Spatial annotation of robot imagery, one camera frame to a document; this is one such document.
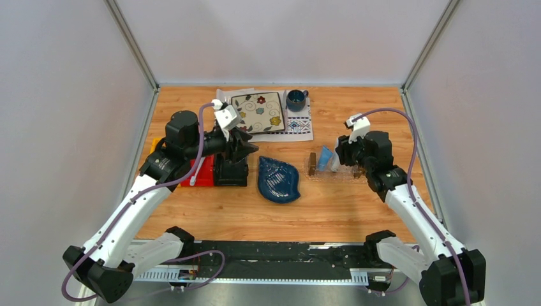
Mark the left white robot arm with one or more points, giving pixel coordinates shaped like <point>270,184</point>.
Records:
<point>107,264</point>

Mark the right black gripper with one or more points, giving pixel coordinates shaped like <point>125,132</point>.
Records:
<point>343,148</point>

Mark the silver knife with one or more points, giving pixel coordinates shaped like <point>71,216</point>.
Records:
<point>284,106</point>

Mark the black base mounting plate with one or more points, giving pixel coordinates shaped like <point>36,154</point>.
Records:
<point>288,261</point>

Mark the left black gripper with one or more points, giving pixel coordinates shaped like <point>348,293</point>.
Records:
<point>233,138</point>

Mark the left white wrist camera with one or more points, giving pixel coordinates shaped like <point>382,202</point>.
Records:
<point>227,116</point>

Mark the clear glass tray wooden handles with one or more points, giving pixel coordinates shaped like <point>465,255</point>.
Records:
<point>350,174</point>

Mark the dark blue ceramic mug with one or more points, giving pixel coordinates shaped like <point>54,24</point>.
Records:
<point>296,100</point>

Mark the yellow plastic bin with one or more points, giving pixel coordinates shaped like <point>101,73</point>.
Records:
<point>154,143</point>

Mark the black plastic bin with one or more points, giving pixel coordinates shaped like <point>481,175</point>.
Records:
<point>228,174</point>

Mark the square floral ceramic plate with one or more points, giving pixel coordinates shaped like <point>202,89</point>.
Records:
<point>260,112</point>

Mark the white toothpaste tube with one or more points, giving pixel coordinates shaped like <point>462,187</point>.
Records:
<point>335,162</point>

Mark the red plastic bin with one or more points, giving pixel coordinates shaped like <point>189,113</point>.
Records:
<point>207,173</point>

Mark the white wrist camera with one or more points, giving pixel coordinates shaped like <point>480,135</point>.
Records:
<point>227,116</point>
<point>359,125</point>

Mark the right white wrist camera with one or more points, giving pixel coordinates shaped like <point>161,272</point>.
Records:
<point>359,125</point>

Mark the white toothbrush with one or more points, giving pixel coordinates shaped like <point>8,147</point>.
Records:
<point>194,181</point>

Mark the blue toothpaste tube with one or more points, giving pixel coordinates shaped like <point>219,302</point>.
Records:
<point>325,157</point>

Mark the white patterned placemat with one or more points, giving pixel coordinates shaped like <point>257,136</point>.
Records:
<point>299,126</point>

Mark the blue shell-shaped dish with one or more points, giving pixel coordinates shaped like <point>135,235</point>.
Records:
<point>278,181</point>

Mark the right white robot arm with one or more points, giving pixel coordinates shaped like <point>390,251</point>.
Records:
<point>446,272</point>

